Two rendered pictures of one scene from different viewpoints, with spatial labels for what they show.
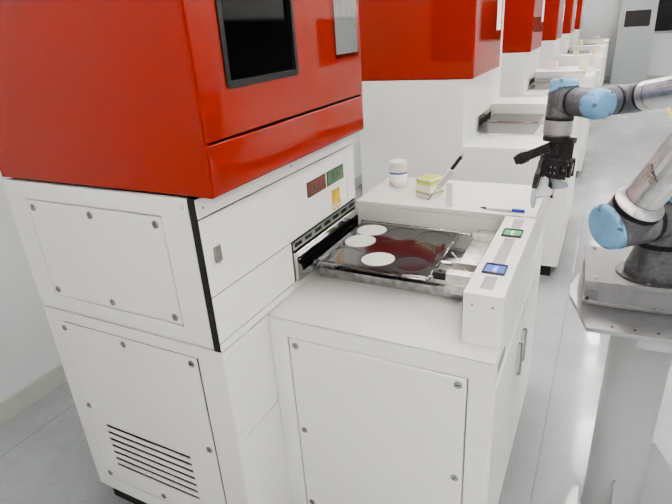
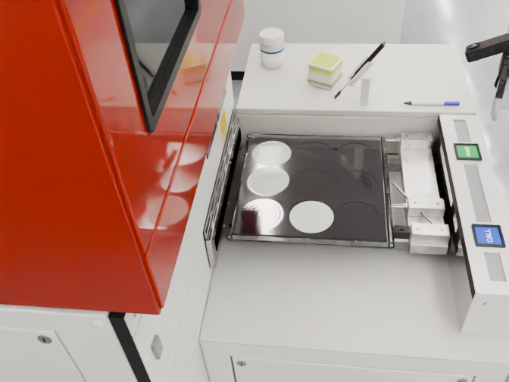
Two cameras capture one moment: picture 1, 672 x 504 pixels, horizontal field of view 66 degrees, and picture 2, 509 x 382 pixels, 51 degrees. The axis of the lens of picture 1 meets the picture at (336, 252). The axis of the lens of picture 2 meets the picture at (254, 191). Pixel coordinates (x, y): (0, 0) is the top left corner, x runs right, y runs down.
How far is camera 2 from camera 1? 0.75 m
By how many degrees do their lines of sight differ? 26
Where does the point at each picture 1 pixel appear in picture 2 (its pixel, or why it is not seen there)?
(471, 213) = (395, 114)
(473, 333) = (479, 326)
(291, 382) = not seen: outside the picture
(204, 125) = (138, 231)
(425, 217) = (334, 122)
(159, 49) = (21, 126)
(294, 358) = (239, 372)
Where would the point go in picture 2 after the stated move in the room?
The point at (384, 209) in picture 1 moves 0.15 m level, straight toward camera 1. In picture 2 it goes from (277, 116) to (295, 150)
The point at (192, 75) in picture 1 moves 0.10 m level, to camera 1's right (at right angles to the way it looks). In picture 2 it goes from (110, 168) to (210, 139)
